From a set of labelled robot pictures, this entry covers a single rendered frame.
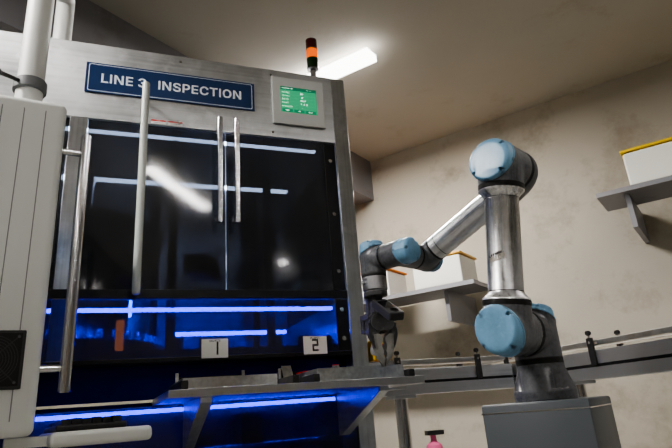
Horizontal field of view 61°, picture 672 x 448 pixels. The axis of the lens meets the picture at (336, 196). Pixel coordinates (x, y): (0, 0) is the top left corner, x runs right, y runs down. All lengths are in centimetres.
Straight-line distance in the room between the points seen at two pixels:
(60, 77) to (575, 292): 370
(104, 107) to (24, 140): 70
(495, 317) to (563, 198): 342
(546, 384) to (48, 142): 131
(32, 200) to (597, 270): 392
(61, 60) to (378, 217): 371
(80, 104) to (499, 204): 143
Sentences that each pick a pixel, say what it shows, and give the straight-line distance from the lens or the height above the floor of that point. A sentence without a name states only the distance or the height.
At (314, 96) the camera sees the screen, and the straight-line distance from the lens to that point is 234.
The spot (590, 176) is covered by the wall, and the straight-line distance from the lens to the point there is 479.
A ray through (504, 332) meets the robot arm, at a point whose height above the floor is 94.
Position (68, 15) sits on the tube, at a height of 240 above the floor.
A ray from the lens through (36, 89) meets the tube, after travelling 182.
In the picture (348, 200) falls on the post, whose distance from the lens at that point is 221.
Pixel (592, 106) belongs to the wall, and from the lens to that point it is 498.
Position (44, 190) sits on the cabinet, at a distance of 146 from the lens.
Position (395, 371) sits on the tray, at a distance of 171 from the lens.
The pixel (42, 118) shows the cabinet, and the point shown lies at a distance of 153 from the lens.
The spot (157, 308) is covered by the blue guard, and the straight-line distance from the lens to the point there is 193.
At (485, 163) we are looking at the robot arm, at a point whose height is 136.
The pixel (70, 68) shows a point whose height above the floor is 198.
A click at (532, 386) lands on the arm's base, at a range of 153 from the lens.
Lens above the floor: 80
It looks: 21 degrees up
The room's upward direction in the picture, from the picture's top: 5 degrees counter-clockwise
